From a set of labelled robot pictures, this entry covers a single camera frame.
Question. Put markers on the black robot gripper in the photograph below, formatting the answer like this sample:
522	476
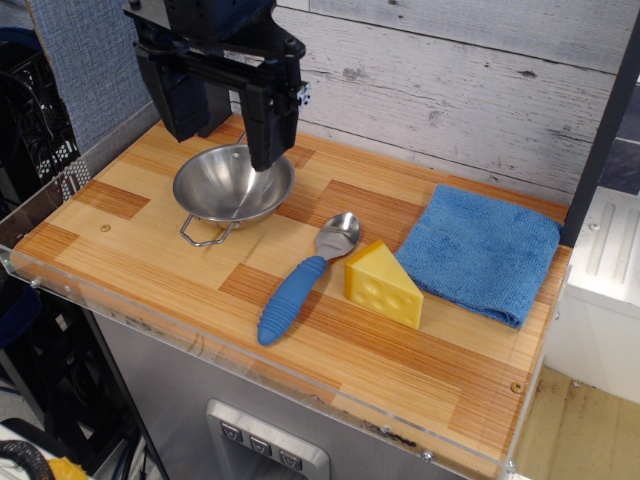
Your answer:
231	43

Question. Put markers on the yellow cheese wedge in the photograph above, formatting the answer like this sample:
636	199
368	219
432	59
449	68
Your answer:
376	280

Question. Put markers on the stainless steel pot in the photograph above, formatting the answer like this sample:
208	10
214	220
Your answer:
221	186

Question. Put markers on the stainless steel cabinet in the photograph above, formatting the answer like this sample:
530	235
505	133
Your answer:
207	422

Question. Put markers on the black equipment rack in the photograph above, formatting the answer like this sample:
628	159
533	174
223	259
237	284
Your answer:
37	139

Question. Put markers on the blue folded cloth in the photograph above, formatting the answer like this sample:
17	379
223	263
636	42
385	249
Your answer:
485	255

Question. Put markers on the button control panel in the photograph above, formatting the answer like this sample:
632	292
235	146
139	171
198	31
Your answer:
250	448

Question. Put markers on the yellow tape wrapped object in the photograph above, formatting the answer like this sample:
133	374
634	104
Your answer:
65	469

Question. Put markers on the white ribbed side unit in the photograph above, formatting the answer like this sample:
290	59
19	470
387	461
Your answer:
595	336

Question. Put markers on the dark left vertical post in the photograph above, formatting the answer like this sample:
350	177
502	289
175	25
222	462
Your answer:
219	109

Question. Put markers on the dark vertical post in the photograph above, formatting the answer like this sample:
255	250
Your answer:
612	117
219	109

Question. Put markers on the blue handled metal spoon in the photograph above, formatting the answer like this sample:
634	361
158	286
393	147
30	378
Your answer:
336	238

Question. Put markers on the dark right vertical post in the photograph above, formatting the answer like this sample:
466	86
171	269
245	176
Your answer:
612	117

